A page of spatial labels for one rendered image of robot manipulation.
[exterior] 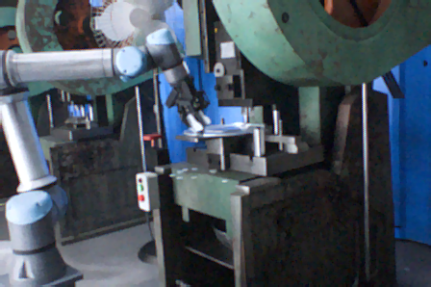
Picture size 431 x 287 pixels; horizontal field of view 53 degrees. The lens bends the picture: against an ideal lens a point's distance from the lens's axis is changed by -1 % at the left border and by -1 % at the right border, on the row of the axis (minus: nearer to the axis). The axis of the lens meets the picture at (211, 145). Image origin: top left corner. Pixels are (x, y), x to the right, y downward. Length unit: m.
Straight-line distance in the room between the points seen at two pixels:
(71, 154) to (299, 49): 2.05
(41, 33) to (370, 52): 1.85
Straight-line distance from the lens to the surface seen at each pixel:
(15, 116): 1.38
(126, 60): 1.17
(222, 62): 1.61
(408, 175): 2.59
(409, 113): 2.53
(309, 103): 1.67
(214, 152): 1.54
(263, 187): 1.34
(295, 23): 1.13
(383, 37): 1.45
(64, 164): 2.92
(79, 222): 3.02
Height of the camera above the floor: 0.96
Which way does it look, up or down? 9 degrees down
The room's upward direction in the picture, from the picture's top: 4 degrees counter-clockwise
